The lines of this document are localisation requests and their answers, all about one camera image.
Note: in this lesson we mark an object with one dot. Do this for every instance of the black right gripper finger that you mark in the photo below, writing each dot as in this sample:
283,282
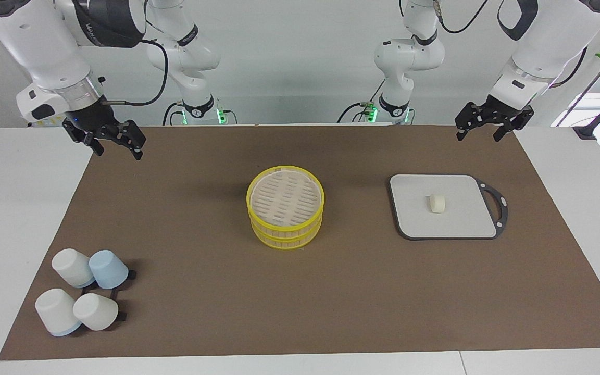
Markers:
137,138
97,143

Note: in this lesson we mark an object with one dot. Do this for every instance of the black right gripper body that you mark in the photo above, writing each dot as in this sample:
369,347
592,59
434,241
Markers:
91,120

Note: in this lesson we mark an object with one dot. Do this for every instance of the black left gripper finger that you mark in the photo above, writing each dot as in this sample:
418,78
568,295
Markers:
466,120
507,129

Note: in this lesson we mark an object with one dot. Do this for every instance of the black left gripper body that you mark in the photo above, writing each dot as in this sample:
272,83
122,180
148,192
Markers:
503,112

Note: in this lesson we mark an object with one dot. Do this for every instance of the white steamed bun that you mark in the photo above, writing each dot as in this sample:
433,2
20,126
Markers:
437,203

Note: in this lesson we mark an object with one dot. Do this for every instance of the yellow bamboo steamer tier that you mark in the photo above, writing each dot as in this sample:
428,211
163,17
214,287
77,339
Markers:
258,221

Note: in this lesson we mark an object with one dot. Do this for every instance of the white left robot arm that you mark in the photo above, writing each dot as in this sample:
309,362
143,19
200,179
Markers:
550,47

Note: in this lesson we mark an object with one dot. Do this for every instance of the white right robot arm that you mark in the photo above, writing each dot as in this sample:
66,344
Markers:
45,47

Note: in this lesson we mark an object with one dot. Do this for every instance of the beige perforated steamer liner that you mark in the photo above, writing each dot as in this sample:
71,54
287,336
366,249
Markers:
285,195

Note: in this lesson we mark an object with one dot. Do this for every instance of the yellow bamboo steamer base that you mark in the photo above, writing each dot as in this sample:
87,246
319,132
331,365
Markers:
284,240

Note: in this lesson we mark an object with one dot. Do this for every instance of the white box yellow label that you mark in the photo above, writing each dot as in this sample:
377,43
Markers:
50,123

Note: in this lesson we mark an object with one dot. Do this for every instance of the grey cutting board black rim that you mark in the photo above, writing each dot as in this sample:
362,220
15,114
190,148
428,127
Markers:
435,224

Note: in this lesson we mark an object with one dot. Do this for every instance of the light blue plastic cup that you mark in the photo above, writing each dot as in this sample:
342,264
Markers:
108,270

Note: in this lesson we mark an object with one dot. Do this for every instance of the black cup rack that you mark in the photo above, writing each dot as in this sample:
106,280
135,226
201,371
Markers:
131,274

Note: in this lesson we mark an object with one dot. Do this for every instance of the white cup blue rim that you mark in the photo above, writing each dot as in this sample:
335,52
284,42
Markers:
56,311

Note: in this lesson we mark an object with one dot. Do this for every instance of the brown table mat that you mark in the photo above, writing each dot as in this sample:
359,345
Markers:
331,302

